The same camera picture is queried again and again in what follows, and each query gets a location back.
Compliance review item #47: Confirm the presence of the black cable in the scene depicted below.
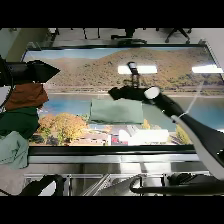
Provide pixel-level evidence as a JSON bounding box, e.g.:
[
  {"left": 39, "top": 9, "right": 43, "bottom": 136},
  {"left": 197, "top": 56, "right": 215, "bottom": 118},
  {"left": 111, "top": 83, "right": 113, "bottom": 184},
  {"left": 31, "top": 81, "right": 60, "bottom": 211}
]
[{"left": 128, "top": 174, "right": 174, "bottom": 196}]

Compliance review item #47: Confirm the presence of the pale green shirt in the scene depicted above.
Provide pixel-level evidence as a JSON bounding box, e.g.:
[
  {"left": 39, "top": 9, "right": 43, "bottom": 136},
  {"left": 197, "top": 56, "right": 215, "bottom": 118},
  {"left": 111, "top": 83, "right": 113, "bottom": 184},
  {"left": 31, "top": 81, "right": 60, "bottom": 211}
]
[{"left": 89, "top": 97, "right": 145, "bottom": 125}]

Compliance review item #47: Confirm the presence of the dark green garment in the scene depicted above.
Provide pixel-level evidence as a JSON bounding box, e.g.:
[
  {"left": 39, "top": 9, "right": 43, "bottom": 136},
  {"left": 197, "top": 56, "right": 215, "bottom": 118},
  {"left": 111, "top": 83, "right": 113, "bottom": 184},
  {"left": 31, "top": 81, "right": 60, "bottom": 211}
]
[{"left": 0, "top": 105, "right": 42, "bottom": 140}]

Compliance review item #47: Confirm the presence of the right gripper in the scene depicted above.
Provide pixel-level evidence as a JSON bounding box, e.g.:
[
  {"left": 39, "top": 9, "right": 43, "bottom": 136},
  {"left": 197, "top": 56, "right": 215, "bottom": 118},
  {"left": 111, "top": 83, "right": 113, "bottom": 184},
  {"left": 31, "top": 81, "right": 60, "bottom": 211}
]
[{"left": 107, "top": 85, "right": 145, "bottom": 102}]

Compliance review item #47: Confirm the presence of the light green garment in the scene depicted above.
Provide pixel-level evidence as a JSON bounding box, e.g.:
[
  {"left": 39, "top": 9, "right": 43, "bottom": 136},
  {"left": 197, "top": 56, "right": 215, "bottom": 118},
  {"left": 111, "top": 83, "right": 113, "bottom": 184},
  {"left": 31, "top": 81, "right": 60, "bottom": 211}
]
[{"left": 0, "top": 130, "right": 31, "bottom": 170}]

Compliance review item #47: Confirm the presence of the silver frame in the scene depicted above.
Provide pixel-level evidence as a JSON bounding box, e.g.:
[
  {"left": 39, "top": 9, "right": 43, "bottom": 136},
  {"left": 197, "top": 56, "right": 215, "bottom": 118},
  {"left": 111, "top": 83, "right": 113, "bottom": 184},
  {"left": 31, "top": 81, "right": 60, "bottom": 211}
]
[{"left": 0, "top": 151, "right": 224, "bottom": 197}]

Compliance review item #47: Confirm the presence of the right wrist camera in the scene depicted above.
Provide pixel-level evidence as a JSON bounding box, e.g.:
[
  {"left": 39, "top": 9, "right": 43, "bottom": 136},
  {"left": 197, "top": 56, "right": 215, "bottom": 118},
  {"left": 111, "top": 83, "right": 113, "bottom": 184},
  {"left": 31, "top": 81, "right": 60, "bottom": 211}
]
[{"left": 127, "top": 61, "right": 141, "bottom": 88}]

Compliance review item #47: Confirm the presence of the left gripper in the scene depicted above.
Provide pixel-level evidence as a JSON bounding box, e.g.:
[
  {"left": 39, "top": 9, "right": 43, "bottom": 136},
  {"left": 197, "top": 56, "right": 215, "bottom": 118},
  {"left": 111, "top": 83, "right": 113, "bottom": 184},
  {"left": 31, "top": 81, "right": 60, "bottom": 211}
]
[{"left": 26, "top": 59, "right": 62, "bottom": 85}]

